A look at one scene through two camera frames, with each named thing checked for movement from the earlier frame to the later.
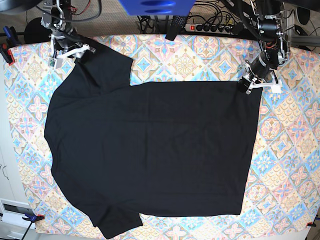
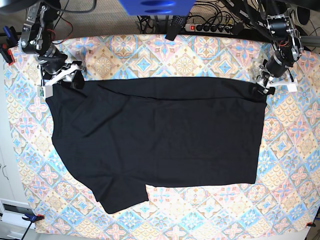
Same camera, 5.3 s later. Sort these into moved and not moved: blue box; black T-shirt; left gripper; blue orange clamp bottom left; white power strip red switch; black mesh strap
Moved: left gripper; black T-shirt
Not moved: white power strip red switch; blue box; black mesh strap; blue orange clamp bottom left
